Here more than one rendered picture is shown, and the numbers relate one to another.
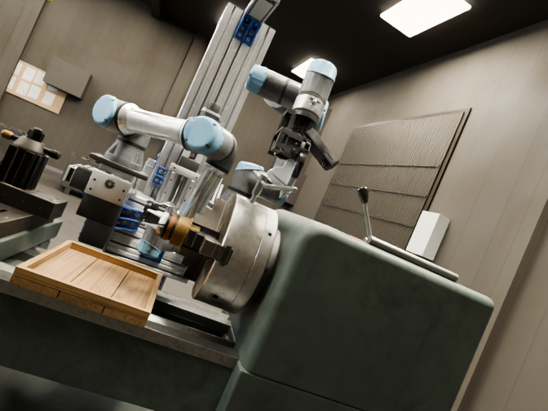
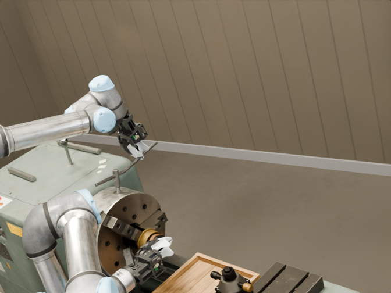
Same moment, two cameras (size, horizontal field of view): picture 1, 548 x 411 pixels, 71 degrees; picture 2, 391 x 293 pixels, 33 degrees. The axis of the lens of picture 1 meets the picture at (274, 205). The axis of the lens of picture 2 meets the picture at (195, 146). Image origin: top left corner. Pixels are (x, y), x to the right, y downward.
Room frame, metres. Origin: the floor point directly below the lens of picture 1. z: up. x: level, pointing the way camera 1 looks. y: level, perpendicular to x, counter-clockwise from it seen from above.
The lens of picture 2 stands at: (1.71, 2.02, 2.29)
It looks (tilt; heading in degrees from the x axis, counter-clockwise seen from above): 25 degrees down; 243
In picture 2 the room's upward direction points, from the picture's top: 17 degrees counter-clockwise
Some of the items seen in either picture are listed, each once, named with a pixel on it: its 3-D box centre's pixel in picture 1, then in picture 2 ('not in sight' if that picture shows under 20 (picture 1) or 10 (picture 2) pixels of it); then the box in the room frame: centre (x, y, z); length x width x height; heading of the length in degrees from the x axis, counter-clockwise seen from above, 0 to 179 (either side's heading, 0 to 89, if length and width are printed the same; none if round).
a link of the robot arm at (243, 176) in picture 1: (247, 177); not in sight; (1.73, 0.16, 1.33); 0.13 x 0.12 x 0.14; 91
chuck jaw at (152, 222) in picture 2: (207, 245); (155, 222); (0.99, 0.12, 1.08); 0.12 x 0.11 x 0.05; 12
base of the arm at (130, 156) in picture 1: (127, 153); not in sight; (1.57, 0.63, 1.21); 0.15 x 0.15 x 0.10
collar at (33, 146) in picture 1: (31, 144); (231, 281); (1.04, 0.67, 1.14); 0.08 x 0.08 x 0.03
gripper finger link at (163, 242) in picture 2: (156, 214); (164, 243); (1.05, 0.28, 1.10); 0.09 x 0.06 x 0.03; 11
